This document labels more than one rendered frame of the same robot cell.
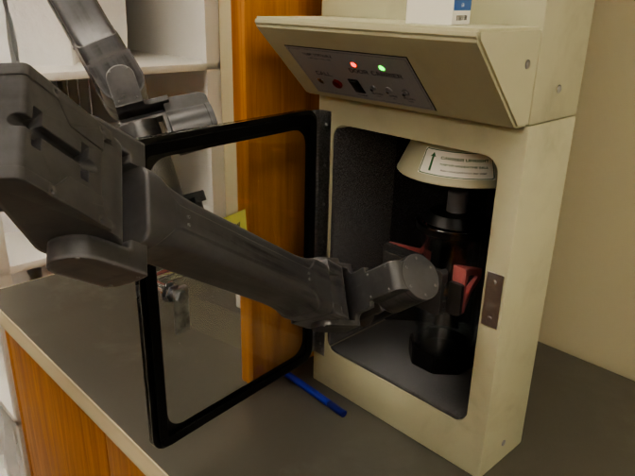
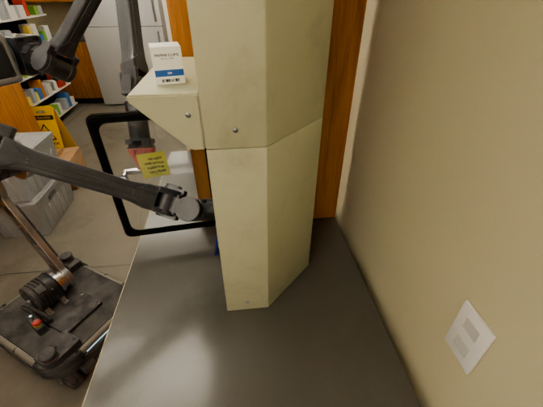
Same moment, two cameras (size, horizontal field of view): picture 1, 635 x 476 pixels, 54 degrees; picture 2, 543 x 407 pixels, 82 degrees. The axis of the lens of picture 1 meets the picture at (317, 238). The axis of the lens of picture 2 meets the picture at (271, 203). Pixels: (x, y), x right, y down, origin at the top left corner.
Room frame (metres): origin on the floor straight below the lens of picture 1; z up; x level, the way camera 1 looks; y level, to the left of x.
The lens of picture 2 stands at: (0.33, -0.63, 1.66)
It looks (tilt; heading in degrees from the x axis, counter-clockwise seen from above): 35 degrees down; 38
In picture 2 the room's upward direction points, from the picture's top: straight up
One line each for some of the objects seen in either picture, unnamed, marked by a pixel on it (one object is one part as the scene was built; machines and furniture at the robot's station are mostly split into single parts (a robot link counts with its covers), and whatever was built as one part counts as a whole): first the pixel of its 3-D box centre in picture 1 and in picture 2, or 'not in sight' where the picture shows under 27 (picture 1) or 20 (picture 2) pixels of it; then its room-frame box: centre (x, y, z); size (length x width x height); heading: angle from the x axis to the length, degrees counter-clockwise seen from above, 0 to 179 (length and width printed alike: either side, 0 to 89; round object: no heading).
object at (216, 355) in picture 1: (237, 272); (163, 178); (0.76, 0.10, 1.19); 0.30 x 0.01 x 0.40; 140
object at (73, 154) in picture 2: not in sight; (62, 169); (1.21, 2.70, 0.14); 0.41 x 0.32 x 0.28; 50
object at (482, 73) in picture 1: (381, 67); (179, 96); (0.74, -0.07, 1.46); 0.32 x 0.11 x 0.10; 44
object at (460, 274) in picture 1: (453, 279); not in sight; (0.79, -0.19, 1.17); 0.09 x 0.07 x 0.07; 133
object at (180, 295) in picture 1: (179, 309); not in sight; (0.66, 0.16, 1.18); 0.02 x 0.02 x 0.06; 50
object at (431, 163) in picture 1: (464, 151); not in sight; (0.83, -0.19, 1.34); 0.18 x 0.18 x 0.05
